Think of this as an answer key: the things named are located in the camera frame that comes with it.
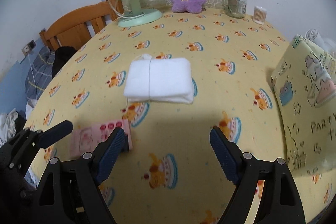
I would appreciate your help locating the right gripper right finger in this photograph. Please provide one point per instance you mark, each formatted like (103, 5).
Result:
(280, 201)

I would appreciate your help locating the glass jar with lid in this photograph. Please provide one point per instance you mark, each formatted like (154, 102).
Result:
(235, 8)

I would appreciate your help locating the wall power socket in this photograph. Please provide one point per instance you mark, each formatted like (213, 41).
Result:
(28, 47)

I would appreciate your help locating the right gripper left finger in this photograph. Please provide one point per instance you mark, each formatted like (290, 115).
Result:
(69, 190)

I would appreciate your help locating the blue plaid pillow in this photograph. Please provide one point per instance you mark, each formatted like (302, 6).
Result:
(40, 74)

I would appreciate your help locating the patterned storage box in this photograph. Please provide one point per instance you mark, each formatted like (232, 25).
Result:
(304, 86)

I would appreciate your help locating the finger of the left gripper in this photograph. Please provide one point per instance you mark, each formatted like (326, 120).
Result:
(19, 152)

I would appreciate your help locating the pile of clothes on bed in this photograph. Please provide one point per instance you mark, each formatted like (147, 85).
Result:
(14, 122)

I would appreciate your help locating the white standing fan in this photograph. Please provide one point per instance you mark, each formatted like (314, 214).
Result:
(325, 43)

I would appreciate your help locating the white folded towel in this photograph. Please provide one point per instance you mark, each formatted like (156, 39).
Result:
(160, 80)

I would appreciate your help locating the black garment on chair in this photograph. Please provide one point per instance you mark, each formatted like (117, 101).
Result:
(62, 56)

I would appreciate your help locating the cotton swab container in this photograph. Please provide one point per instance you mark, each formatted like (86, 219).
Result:
(259, 15)

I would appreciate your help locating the pink tissue pack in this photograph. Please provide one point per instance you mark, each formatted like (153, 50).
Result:
(86, 139)

